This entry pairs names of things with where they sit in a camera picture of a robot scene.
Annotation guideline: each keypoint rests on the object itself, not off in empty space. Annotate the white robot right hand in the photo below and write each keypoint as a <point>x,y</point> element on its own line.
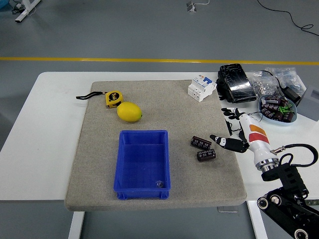
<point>256,139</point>

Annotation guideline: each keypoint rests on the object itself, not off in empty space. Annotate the black cylindrical battery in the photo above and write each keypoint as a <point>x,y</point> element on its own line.
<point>200,142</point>
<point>206,155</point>

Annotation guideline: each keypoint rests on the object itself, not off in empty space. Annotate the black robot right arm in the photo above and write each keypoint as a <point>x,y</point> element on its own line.
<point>291,179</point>

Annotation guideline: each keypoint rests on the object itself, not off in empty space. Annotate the grey box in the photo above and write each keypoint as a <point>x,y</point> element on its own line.
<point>310,104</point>

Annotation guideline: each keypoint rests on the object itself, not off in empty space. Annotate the blue plastic box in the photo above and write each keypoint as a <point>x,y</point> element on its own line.
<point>142,174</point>

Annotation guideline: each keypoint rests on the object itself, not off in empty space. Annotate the light blue bowl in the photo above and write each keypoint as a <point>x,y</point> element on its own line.
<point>279,122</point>

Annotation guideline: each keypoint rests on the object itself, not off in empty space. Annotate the dark cylindrical capacitor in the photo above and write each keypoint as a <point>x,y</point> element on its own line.
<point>269,107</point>
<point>278,116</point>
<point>272,99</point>
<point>288,117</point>

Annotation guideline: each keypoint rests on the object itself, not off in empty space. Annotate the green terminal connectors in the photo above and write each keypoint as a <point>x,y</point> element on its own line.
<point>285,108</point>

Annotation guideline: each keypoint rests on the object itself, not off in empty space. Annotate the clear bag of metal nuts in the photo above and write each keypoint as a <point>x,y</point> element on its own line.
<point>263,84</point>

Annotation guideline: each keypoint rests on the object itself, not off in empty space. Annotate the black power adapter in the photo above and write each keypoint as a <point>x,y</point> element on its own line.
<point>292,94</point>

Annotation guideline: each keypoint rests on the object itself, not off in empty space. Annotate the black device with glossy lid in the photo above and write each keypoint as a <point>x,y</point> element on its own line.
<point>236,84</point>

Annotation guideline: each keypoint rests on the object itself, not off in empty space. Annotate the clear bag of screws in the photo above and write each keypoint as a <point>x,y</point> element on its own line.
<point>289,74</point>

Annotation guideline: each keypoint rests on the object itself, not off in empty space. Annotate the white circuit breaker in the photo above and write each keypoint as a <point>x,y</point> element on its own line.
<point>199,89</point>

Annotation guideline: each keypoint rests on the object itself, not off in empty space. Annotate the table control panel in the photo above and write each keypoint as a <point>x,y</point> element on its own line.
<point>312,203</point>

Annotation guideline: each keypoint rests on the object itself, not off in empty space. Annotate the small metal nut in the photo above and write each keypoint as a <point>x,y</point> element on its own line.
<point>159,184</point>

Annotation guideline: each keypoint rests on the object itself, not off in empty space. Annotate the yellow lemon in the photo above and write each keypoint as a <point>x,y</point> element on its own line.
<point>129,112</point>

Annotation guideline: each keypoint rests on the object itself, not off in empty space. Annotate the yellow tape measure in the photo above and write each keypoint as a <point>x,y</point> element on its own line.
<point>113,98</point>

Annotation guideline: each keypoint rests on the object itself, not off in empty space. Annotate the grey-brown felt mat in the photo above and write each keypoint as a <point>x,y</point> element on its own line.
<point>99,149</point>

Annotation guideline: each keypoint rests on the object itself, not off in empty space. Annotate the white table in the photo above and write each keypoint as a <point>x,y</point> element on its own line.
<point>49,124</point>

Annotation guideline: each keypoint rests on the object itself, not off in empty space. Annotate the blue object on floor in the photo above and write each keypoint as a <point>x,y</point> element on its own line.
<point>4,5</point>

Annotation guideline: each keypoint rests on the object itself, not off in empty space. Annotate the clear bracket under table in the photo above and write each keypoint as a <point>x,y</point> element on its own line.
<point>227,210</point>

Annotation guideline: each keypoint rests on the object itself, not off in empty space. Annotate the white metal stand frame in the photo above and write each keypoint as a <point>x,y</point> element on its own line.
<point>25,12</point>

